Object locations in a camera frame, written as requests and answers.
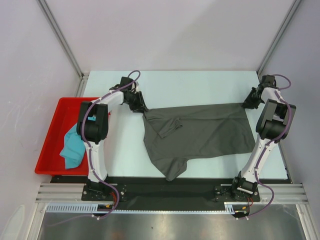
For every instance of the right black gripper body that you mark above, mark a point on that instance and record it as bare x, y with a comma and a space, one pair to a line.
253, 100

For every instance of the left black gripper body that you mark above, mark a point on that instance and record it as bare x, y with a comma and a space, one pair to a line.
135, 102

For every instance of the dark grey t-shirt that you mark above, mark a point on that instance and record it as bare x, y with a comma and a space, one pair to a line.
175, 135

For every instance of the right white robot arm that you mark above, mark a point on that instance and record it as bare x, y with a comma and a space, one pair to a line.
272, 126

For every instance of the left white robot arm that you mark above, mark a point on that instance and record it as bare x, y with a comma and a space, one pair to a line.
93, 122

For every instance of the teal t-shirt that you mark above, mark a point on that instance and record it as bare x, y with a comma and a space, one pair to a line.
73, 150

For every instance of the red plastic bin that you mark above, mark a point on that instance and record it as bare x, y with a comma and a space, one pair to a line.
66, 116

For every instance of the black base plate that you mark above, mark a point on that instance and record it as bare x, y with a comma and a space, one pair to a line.
158, 194

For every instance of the left aluminium corner post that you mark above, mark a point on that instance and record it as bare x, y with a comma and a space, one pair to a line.
54, 25

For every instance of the aluminium corner post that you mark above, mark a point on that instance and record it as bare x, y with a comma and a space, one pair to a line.
296, 4
54, 25

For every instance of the right aluminium corner post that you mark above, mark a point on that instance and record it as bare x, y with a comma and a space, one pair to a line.
296, 4

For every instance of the grey slotted cable duct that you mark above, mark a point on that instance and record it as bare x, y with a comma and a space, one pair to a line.
95, 208

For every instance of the aluminium frame rail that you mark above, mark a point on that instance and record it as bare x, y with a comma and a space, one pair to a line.
285, 194

